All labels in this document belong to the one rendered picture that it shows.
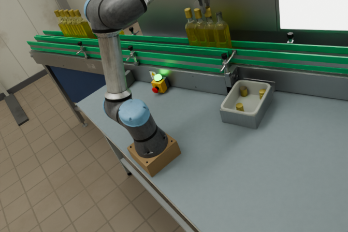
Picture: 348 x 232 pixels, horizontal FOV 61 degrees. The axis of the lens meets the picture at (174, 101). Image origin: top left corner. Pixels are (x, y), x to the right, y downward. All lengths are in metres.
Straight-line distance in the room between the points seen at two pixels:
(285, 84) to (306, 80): 0.11
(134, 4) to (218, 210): 0.79
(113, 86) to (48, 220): 1.52
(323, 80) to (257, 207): 0.64
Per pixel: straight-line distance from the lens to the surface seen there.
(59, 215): 2.52
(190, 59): 1.57
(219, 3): 1.64
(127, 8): 1.07
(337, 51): 1.48
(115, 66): 1.22
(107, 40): 1.19
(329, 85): 1.48
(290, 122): 1.41
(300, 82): 1.50
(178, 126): 1.49
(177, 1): 1.81
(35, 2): 4.26
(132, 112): 1.18
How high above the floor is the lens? 1.76
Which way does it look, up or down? 38 degrees down
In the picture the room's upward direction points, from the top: 20 degrees counter-clockwise
